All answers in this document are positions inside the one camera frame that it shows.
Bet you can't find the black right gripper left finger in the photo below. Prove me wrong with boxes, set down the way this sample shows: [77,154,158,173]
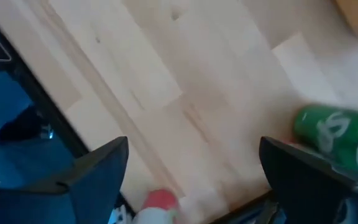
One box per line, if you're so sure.
[0,136,130,224]

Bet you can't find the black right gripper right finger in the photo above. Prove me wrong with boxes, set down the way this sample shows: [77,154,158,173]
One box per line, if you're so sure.
[258,136,358,224]

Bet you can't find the green Sprite soda can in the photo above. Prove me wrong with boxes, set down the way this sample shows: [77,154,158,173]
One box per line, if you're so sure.
[293,104,358,182]

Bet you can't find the white pink Spindrift can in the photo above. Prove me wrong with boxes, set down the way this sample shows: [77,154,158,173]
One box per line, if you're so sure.
[131,189,185,224]

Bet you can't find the black aluminium table frame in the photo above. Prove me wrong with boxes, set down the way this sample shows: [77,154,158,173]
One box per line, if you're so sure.
[0,6,279,224]

